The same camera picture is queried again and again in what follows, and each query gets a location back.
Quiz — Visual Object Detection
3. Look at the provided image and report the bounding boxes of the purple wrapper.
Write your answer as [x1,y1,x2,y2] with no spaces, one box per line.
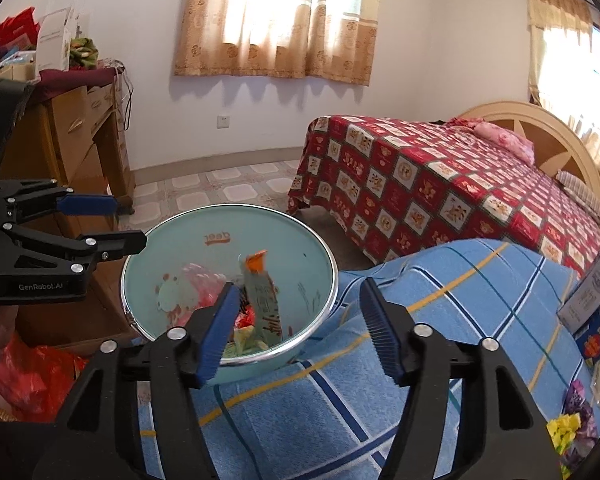
[562,379,598,455]

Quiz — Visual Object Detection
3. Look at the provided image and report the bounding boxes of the clear pink plastic wrapper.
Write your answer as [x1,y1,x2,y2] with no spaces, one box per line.
[172,263,227,326]

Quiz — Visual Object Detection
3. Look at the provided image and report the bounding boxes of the orange tan snack packet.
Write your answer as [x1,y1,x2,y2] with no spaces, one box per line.
[242,250,283,348]

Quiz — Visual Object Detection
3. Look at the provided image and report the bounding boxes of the yellow flowered wrapper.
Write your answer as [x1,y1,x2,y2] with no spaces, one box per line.
[546,413,581,479]

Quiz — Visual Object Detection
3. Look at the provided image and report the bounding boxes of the clear green plastic bag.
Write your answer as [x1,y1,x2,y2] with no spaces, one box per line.
[223,325,270,359]

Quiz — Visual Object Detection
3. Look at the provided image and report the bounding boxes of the light blue trash bin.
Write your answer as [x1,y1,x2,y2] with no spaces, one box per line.
[120,204,339,384]

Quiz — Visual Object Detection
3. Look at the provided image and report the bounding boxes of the wooden dresser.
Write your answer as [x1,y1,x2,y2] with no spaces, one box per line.
[0,70,135,351]

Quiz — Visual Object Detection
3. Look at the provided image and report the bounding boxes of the red plastic bag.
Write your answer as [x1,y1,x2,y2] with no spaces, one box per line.
[0,333,88,422]

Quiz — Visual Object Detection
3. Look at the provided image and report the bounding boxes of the dark red dresser cloth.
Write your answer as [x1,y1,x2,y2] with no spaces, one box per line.
[31,67,116,103]

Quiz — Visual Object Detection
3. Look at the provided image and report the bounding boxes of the blue white milk carton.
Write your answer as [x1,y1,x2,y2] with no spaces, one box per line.
[573,307,600,368]

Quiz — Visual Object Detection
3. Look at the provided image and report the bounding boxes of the grey white carton box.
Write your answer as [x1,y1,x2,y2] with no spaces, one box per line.
[557,254,600,334]

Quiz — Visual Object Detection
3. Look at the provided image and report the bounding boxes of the green cloth item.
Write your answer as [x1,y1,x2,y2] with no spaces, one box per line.
[69,38,99,70]

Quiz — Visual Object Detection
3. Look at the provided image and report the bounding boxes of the blue plaid table cloth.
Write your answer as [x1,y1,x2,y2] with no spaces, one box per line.
[136,237,600,480]

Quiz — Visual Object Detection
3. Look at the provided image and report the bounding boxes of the striped pillow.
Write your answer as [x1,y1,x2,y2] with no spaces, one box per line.
[556,170,600,225]

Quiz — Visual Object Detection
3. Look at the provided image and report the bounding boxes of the red patterned bedspread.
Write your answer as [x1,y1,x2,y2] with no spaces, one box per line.
[288,115,600,274]

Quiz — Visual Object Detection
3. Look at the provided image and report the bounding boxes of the pink pillow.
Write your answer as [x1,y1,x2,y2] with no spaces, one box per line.
[474,122,534,166]

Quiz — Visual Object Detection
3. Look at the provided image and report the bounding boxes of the left window beige curtain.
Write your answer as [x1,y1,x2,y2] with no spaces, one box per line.
[173,0,379,86]

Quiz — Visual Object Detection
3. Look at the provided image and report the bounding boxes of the window beige curtain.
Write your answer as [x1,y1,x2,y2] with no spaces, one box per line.
[173,0,379,86]
[528,0,600,175]

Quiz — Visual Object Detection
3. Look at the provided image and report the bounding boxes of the cream wooden headboard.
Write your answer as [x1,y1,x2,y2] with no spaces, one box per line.
[460,101,600,200]

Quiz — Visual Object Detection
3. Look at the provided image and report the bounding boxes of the back window beige curtain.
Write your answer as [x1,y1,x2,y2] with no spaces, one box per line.
[528,0,600,175]

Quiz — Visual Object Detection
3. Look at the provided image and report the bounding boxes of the wall socket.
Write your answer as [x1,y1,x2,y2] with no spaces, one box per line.
[216,115,230,129]

